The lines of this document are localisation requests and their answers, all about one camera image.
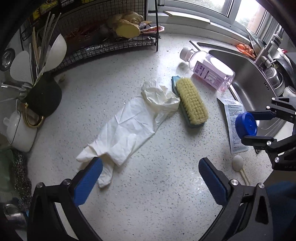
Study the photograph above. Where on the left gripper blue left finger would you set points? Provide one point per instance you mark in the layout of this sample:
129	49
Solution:
85	180

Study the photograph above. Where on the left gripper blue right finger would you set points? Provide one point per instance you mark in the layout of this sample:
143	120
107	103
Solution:
216	181

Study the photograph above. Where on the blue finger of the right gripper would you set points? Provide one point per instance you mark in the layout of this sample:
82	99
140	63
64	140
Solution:
257	141
264	115

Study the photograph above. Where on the blue bottle cap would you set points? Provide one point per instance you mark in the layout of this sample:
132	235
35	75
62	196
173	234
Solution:
245	125

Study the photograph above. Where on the white plastic spoon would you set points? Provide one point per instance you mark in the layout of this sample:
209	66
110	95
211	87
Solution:
238	166

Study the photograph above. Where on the paper instruction leaflet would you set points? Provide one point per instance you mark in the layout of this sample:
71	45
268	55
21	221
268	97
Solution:
232	109

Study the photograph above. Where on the yellow scrub brush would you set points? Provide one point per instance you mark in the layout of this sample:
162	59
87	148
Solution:
192	106

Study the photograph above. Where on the clear pink liquid bottle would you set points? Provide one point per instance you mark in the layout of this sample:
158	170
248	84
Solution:
208	68

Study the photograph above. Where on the white disposable glove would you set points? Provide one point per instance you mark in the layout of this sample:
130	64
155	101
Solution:
130	128

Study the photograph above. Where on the chrome kitchen faucet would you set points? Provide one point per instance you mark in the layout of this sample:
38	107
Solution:
266	54

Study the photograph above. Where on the stainless steel sink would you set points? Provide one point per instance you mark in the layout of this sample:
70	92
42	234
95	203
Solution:
250	86

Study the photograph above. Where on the stainless steel pot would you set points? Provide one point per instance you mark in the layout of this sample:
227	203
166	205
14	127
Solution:
275	78

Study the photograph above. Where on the orange sink cloth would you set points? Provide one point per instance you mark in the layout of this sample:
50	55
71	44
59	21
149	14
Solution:
247	50

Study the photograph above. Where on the white small teapot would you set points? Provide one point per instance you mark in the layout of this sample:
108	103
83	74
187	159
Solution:
19	135

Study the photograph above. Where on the black utensil mug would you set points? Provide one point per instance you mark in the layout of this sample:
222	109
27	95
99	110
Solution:
43	99

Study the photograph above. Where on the ginger root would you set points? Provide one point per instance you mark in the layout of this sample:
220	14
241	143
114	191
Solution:
125	25

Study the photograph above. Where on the black wire rack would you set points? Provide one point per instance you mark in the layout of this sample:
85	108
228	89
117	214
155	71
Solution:
83	26

